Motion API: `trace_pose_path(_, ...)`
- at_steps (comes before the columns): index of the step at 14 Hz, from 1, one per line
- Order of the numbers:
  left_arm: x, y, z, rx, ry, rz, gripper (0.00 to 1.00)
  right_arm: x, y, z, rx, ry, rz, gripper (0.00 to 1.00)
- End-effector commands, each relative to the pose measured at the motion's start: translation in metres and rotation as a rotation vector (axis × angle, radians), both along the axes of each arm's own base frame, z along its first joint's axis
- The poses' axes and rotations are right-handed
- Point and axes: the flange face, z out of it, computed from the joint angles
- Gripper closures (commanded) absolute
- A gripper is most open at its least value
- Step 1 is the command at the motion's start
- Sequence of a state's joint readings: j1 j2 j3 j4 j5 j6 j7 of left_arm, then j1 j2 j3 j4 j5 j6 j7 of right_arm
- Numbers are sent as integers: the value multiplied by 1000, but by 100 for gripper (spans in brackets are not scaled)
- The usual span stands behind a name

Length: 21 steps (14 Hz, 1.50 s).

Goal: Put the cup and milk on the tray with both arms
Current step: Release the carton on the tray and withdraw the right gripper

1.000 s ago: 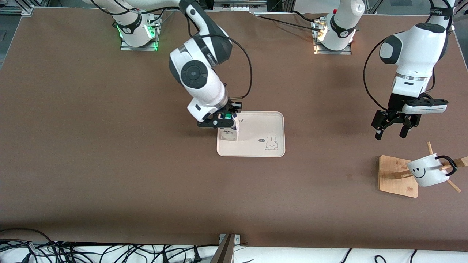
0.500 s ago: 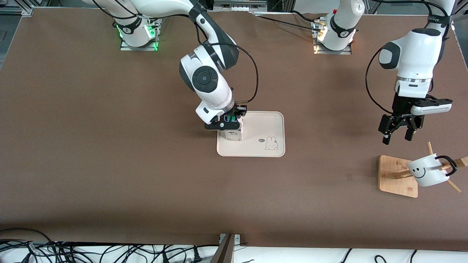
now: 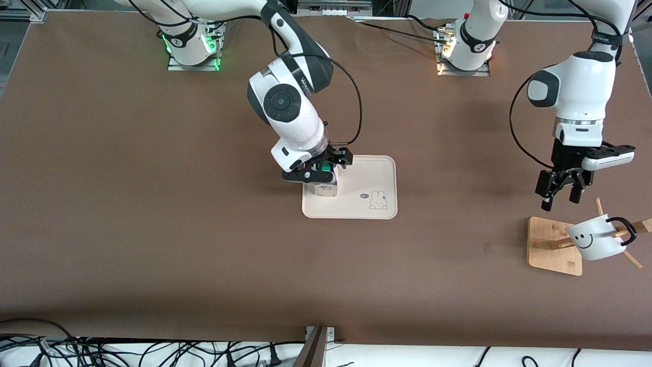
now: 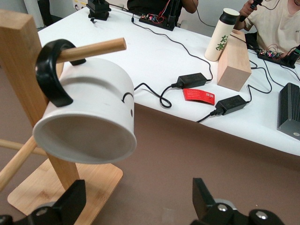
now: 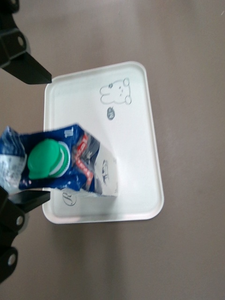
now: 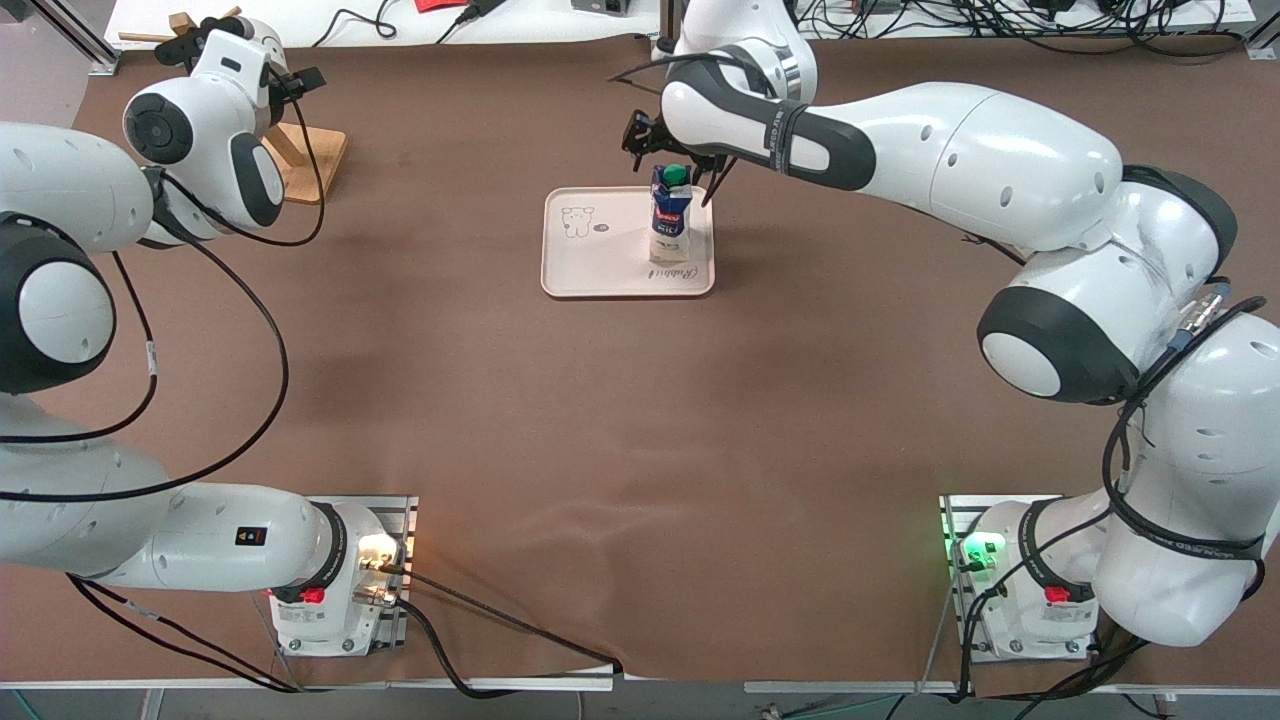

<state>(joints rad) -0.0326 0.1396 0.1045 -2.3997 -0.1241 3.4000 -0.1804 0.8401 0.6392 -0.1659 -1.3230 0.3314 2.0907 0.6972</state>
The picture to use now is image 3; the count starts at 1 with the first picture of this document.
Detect blue white milk carton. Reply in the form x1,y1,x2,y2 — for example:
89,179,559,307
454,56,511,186
312,162,341,198

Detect white smiley face mug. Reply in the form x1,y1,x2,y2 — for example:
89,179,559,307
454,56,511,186
566,214,637,261

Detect cream rabbit print tray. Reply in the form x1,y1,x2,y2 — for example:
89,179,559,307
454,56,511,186
302,155,398,220

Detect wooden mug rack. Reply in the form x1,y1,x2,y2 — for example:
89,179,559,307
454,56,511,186
528,198,652,277

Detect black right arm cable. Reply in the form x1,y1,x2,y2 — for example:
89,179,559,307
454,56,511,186
269,28,364,146

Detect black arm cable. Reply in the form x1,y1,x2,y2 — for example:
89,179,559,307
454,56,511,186
269,28,364,146
497,0,624,170

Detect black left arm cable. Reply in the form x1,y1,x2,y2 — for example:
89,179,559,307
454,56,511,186
497,0,624,170

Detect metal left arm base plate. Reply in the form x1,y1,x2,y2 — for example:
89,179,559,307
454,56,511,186
437,28,491,77

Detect black cable on table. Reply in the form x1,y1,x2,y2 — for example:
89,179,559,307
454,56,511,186
351,18,449,45

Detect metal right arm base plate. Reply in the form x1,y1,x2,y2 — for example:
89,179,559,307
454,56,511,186
167,20,225,71

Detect grey metal post with bracket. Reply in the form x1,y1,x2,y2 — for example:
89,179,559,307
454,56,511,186
293,326,336,367

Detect aluminium frame rail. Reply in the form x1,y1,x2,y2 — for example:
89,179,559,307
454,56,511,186
0,0,49,22

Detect tangled black floor cables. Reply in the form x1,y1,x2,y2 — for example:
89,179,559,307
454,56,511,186
0,319,306,367

